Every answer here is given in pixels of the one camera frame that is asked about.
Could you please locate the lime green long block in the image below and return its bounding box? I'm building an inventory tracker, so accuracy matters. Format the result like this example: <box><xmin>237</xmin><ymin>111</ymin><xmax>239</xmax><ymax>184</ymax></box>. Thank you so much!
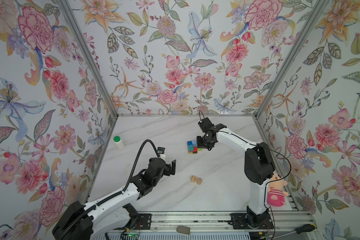
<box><xmin>188</xmin><ymin>148</ymin><xmax>202</xmax><ymax>154</ymax></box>

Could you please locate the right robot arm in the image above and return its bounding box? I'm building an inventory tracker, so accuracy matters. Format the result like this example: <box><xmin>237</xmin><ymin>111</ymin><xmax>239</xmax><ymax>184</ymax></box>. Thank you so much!
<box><xmin>197</xmin><ymin>118</ymin><xmax>276</xmax><ymax>229</ymax></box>

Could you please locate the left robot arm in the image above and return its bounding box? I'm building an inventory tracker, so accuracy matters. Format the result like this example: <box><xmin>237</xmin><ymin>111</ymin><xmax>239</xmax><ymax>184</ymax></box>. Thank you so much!
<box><xmin>52</xmin><ymin>158</ymin><xmax>176</xmax><ymax>240</ymax></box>

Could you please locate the white bottle green cap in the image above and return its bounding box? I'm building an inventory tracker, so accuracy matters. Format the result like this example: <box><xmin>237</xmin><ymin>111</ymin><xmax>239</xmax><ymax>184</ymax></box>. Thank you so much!
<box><xmin>113</xmin><ymin>136</ymin><xmax>125</xmax><ymax>150</ymax></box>

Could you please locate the grey oval object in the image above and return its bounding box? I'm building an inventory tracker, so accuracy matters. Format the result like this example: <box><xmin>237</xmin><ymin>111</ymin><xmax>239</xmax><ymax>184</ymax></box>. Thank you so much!
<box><xmin>176</xmin><ymin>226</ymin><xmax>191</xmax><ymax>235</ymax></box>

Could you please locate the pink plush doll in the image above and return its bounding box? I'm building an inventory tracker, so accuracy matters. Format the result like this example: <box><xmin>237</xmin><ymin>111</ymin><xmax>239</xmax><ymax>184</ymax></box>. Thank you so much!
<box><xmin>266</xmin><ymin>172</ymin><xmax>289</xmax><ymax>207</ymax></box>

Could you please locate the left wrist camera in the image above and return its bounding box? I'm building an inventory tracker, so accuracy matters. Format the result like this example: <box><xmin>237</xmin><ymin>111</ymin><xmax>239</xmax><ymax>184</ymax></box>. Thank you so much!
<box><xmin>157</xmin><ymin>147</ymin><xmax>166</xmax><ymax>161</ymax></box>

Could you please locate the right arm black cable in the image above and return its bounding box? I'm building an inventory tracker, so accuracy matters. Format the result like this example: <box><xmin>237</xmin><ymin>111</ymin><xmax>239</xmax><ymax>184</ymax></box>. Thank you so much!
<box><xmin>197</xmin><ymin>110</ymin><xmax>292</xmax><ymax>240</ymax></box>

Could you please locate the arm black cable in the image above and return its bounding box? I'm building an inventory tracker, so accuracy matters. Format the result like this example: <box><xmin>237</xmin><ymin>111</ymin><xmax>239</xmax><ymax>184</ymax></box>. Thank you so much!
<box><xmin>58</xmin><ymin>139</ymin><xmax>163</xmax><ymax>240</ymax></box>
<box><xmin>197</xmin><ymin>110</ymin><xmax>292</xmax><ymax>240</ymax></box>

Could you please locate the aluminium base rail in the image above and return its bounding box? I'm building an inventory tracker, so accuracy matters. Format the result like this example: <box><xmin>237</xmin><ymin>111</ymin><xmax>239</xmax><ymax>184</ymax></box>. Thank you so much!
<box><xmin>109</xmin><ymin>211</ymin><xmax>314</xmax><ymax>232</ymax></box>

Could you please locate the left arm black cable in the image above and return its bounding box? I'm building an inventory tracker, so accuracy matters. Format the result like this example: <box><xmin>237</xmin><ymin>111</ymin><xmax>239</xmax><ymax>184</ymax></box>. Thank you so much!
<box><xmin>58</xmin><ymin>139</ymin><xmax>163</xmax><ymax>240</ymax></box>

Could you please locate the black handled screwdriver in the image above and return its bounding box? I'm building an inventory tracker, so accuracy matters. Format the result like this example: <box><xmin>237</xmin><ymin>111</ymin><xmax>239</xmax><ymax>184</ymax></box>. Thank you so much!
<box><xmin>271</xmin><ymin>224</ymin><xmax>316</xmax><ymax>240</ymax></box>

